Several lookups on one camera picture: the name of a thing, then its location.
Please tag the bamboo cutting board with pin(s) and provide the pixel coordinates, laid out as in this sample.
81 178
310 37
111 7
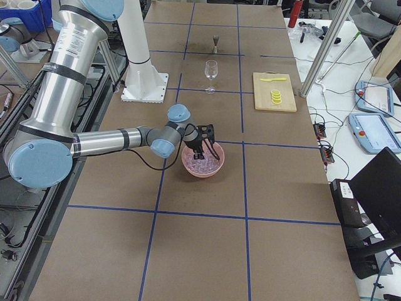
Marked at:
262 93

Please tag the pile of ice cubes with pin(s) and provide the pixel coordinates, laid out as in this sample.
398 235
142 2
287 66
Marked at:
201 166

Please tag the teach pendant far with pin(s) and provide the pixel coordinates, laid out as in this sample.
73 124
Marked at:
374 98

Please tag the teach pendant near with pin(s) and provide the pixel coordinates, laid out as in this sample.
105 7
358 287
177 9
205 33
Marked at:
373 132

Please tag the clear wine glass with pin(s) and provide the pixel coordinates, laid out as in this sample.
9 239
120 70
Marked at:
211 71

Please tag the grey office chair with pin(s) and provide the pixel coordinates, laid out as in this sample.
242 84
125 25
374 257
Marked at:
381 22

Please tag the aluminium camera post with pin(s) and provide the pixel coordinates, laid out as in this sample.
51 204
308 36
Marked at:
334 28

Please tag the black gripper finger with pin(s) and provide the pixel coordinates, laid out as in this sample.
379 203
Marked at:
198 154
214 152

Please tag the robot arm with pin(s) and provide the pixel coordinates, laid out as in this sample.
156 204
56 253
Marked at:
41 153

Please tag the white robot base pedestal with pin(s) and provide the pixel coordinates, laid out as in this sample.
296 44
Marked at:
143 83

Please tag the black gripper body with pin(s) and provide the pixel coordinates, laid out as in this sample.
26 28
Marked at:
196 143

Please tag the teach pendant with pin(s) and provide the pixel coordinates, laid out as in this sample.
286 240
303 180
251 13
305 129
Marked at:
374 98
373 132

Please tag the wooden board leaning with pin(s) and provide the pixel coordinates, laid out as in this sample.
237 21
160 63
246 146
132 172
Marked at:
389 57

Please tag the black monitor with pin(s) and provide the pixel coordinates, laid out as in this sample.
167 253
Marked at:
377 189

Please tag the pink bowl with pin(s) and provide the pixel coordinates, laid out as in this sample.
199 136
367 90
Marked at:
220 152

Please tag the yellow plastic knife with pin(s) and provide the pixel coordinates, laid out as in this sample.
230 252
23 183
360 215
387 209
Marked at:
282 79

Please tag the steel double jigger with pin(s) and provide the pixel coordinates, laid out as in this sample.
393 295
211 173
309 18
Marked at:
215 41

